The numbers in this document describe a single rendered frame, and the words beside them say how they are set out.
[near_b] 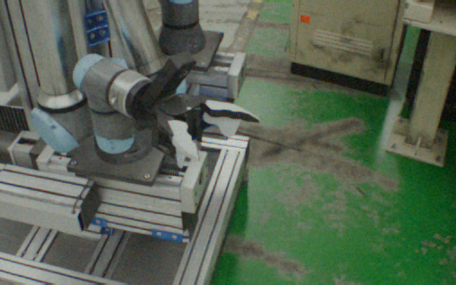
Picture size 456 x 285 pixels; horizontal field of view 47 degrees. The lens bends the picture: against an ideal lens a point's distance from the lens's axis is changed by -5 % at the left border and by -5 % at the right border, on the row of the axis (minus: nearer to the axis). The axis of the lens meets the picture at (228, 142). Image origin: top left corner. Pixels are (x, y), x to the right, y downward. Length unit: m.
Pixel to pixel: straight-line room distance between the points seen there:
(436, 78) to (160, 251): 1.31
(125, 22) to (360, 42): 1.79
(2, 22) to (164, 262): 0.87
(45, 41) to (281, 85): 1.92
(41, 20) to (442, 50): 1.64
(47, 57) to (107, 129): 0.18
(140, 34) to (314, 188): 1.37
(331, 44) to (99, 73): 1.90
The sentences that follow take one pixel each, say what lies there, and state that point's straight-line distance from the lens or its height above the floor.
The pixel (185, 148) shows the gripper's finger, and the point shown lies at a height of 1.07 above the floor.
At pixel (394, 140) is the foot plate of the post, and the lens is 2.56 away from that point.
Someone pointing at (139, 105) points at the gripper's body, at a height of 1.04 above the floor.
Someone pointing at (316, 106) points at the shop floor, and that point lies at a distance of 2.70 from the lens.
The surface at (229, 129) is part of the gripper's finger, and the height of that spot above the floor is 1.02.
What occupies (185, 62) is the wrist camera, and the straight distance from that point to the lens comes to 0.84.
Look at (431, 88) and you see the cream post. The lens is 2.37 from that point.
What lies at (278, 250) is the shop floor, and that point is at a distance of 2.04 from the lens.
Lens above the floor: 1.60
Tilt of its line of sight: 41 degrees down
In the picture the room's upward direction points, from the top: straight up
